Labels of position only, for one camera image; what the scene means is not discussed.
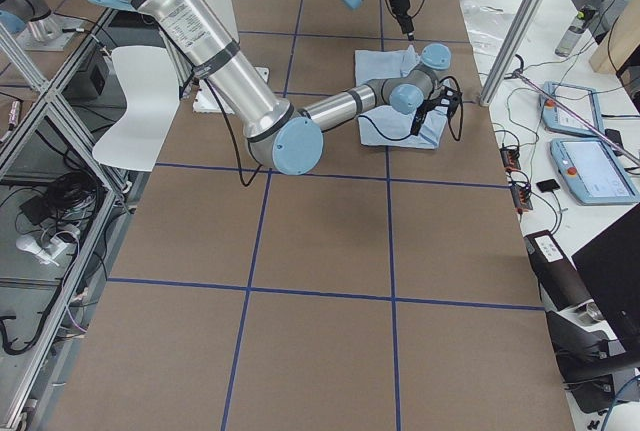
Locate black monitor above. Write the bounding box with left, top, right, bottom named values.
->
left=572, top=206, right=639, bottom=350

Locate near blue teach pendant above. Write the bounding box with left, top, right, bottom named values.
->
left=549, top=138, right=639, bottom=205

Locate clear plastic bag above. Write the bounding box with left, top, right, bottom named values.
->
left=461, top=2, right=512, bottom=56

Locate black cylindrical device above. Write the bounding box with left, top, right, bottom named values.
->
left=523, top=230, right=592, bottom=310

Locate white plastic chair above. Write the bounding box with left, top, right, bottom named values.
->
left=92, top=45, right=180, bottom=172

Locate clear water bottle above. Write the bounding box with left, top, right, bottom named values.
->
left=554, top=4, right=598, bottom=57

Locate light blue button shirt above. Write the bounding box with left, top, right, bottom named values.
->
left=353, top=45, right=449, bottom=151

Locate white power strip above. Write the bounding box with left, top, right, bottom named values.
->
left=15, top=231, right=78, bottom=266

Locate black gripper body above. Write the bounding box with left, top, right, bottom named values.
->
left=389, top=0, right=415, bottom=41
left=410, top=99, right=440, bottom=136

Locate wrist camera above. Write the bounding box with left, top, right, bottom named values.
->
left=437, top=86, right=462, bottom=118

